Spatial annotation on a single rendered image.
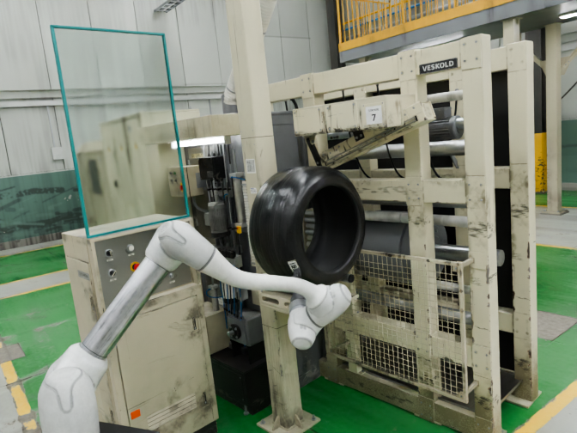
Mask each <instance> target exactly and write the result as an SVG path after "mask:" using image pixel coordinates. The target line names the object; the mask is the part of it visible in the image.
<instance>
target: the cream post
mask: <svg viewBox="0 0 577 433"><path fill-rule="evenodd" d="M225 4H226V11H227V19H228V33H229V41H230V49H231V56H232V64H233V72H234V86H235V93H236V100H237V108H238V116H239V123H240V138H241V145H242V153H243V161H244V168H245V176H246V189H247V197H248V205H249V212H250V214H251V210H252V205H253V202H254V199H255V198H256V196H257V194H258V191H259V190H260V188H261V187H262V185H263V184H264V183H265V182H266V181H267V180H268V179H269V178H270V177H271V176H272V175H273V174H276V173H277V168H276V152H275V144H274V136H273V127H272V118H271V110H270V95H269V86H268V77H267V69H266V61H265V53H264V36H263V29H262V20H261V11H260V3H259V0H225ZM246 159H254V160H255V168H256V173H255V174H248V173H247V171H246ZM251 188H256V189H257V193H251ZM259 302H260V309H261V317H262V325H263V332H264V347H265V354H266V362H267V369H268V376H269V384H270V398H271V406H272V414H273V421H274V422H275V420H276V416H279V417H280V425H281V426H282V427H284V428H286V429H289V428H290V427H291V426H293V425H295V414H296V415H297V416H298V418H299V419H300V420H302V419H303V417H302V408H301V392H300V383H299V376H298V367H297V358H296V350H295V347H294V346H293V345H292V344H291V342H290V339H289V332H288V320H289V314H285V313H282V312H278V311H276V310H272V309H269V308H264V307H261V301H260V295H259Z"/></svg>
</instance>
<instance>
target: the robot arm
mask: <svg viewBox="0 0 577 433"><path fill-rule="evenodd" d="M145 255H146V257H145V258H144V260H143V261H142V263H141V264H140V265H139V266H138V267H137V269H136V270H135V271H134V273H133V274H132V275H131V277H130V279H129V280H128V281H127V283H126V284H125V286H124V287H123V288H122V290H121V291H120V292H119V293H118V294H117V296H116V297H115V298H114V300H113V301H112V303H111V304H110V305H109V307H108V308H107V310H106V311H105V313H104V314H103V315H102V316H101V317H100V319H99V320H98V321H97V323H96V324H95V325H94V327H93V328H92V330H91V331H90V332H89V334H88V335H87V337H86V338H85V339H84V340H83V341H82V343H77V344H73V345H71V346H70V347H69V348H68V349H67V350H66V352H65V353H64V354H63V355H62V356H61V357H60V358H59V359H58V360H57V361H56V362H54V363H53V364H52V366H51V367H50V368H49V369H48V371H47V373H46V377H45V379H44V380H43V382H42V384H41V386H40V389H39V394H38V407H39V420H40V425H41V429H42V433H100V426H99V413H98V406H97V401H96V397H95V390H96V388H97V387H98V385H99V383H100V381H101V379H102V377H103V375H104V374H105V373H106V370H107V356H108V355H109V354H110V352H111V351H112V349H113V348H114V346H115V345H116V344H117V343H118V341H119V340H120V339H121V337H122V336H123V334H124V333H125V331H126V330H127V329H128V327H129V326H130V324H131V323H132V321H133V320H134V319H135V318H136V317H137V315H138V314H139V312H140V311H141V310H142V308H143V306H144V305H145V304H146V302H147V301H148V300H149V298H150V297H151V296H152V295H153V293H154V292H155V290H156V289H157V287H158V286H159V285H160V283H161V281H162V280H163V279H164V277H165V276H166V275H167V274H168V272H169V271H174V270H176V269H177V267H178V266H179V265H181V264H182V263H185V264H186V265H188V266H190V267H192V268H194V269H196V270H197V271H200V272H202V273H204V274H206V275H209V276H211V277H213V278H215V279H217V280H219V281H221V282H223V283H225V284H228V285H231V286H234V287H236V288H240V289H245V290H268V291H283V292H293V295H292V297H291V298H290V304H289V307H288V309H289V318H288V335H289V339H290V342H291V344H292V345H293V346H294V347H295V348H297V349H299V350H307V349H309V348H311V346H312V345H313V342H314V340H315V338H316V336H317V334H318V333H319V331H320V330H321V329H322V328H323V327H324V326H326V325H327V324H330V323H331V322H333V321H334V320H335V319H336V318H338V317H339V316H340V315H341V314H342V313H343V312H344V311H345V310H346V309H347V308H348V307H349V305H350V303H351V294H350V292H349V289H348V288H347V287H346V286H345V285H343V284H333V285H331V286H330V285H324V284H319V285H316V284H312V283H310V282H308V281H307V280H304V279H301V269H300V268H297V269H295V270H294V276H292V277H284V276H275V275H266V274H257V273H250V272H246V271H241V270H239V269H237V268H235V267H234V266H232V265H231V264H230V263H229V262H228V261H227V260H226V259H225V258H224V257H223V256H222V255H221V253H220V252H219V251H218V250H217V249H216V248H215V247H214V246H213V245H211V244H210V243H209V242H208V241H207V240H206V239H205V238H204V237H202V236H201V235H200V234H199V233H198V232H197V231H196V230H195V229H194V228H193V227H192V226H191V225H190V224H188V223H185V222H182V221H176V220H173V221H168V222H165V223H163V224H162V225H161V226H160V227H159V228H158V229H157V230H156V232H155V234H154V236H153V238H152V240H151V242H150V243H149V245H148V247H147V249H146V252H145Z"/></svg>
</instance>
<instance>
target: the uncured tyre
mask: <svg viewBox="0 0 577 433"><path fill-rule="evenodd" d="M310 202H311V204H312V207H313V212H314V219H315V225H314V232H313V238H312V241H311V243H310V245H309V247H308V249H307V250H306V251H305V249H304V246H303V241H302V224H303V218H304V215H305V212H306V209H307V206H308V204H309V203H310ZM364 236H365V213H364V209H363V205H362V201H361V198H360V196H359V194H358V192H357V190H356V189H355V187H354V185H353V183H352V182H351V181H350V179H349V178H348V177H347V176H346V175H345V174H343V173H341V172H340V171H338V170H336V169H334V168H329V167H326V166H308V167H291V168H285V169H284V170H282V171H279V172H277V173H276V174H273V175H272V176H271V177H270V178H269V179H268V180H267V181H266V182H265V183H264V184H263V185H262V187H261V188H260V190H259V191H258V194H257V196H256V198H255V199H254V202H253V205H252V210H251V214H250V220H249V237H250V242H251V247H252V251H253V254H254V256H255V259H256V260H257V262H258V264H259V265H260V266H261V268H262V269H263V270H264V271H265V272H266V273H267V274H268V275H275V276H284V277H292V276H294V273H293V272H292V271H291V269H290V267H289V264H288V262H289V261H292V260H295V261H296V263H297V265H298V266H299V267H300V269H301V279H304V280H307V281H308V282H310V283H312V284H316V285H319V284H324V285H330V286H331V285H333V284H336V283H338V282H339V281H340V280H342V279H343V278H344V277H345V276H346V275H347V273H348V272H349V271H350V269H351V268H352V267H353V265H354V264H355V262H356V261H357V259H358V257H359V255H360V252H361V248H362V245H363V241H364Z"/></svg>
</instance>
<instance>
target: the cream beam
mask: <svg viewBox="0 0 577 433"><path fill-rule="evenodd" d="M415 103H416V98H415V94H413V95H380V96H374V97H368V98H363V99H358V100H352V101H342V102H336V103H331V104H325V105H320V106H314V107H304V108H299V109H293V118H294V127H295V136H296V137H299V136H308V135H317V134H326V133H334V132H344V131H365V130H373V129H383V128H392V127H400V126H403V125H404V109H405V108H407V107H410V106H412V105H414V104H415ZM379 105H381V111H382V123H379V124H371V125H367V120H366V107H373V106H379Z"/></svg>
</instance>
